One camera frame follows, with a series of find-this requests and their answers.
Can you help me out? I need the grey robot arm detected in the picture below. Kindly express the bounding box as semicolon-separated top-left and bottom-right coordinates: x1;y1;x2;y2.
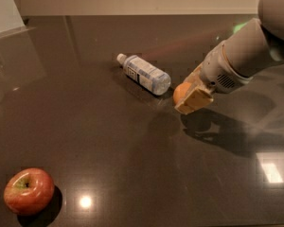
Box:
173;0;284;114

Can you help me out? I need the red apple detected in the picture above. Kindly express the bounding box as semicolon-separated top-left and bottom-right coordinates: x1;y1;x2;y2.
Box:
4;168;55;216

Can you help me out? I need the clear blue-labelled plastic bottle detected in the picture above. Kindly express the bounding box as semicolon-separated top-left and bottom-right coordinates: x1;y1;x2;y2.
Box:
116;53;171;96

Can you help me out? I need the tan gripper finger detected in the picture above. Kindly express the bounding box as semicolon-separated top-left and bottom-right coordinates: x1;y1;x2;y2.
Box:
184;64;202;83
175;87;213;114

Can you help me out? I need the orange fruit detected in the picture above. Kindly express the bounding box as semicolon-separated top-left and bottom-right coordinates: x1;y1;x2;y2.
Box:
173;82;191;104

